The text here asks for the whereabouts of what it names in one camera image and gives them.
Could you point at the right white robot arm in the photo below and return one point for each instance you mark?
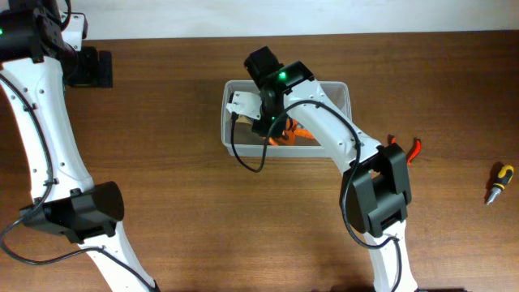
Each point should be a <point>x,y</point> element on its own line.
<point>375,187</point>

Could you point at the clear plastic container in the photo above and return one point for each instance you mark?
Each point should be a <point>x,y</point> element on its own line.
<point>249,144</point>

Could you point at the small red cutting pliers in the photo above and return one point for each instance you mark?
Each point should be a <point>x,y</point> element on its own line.
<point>413,152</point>

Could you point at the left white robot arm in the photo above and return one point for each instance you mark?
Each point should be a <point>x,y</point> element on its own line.
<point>42,53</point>

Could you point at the long nose pliers orange black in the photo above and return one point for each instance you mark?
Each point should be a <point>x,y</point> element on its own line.
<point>287,137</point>

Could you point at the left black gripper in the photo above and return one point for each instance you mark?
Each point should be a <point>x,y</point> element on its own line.
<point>100,75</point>

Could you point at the orange screwdriver bit holder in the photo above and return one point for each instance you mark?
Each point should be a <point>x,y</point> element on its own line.
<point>304,133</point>

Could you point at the orange scraper wooden handle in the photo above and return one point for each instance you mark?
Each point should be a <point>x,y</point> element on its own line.
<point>244,119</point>

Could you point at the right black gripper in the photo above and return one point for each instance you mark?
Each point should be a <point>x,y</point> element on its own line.
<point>259,127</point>

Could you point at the screwdriver black yellow handle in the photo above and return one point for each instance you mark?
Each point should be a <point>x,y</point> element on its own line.
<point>502,179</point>

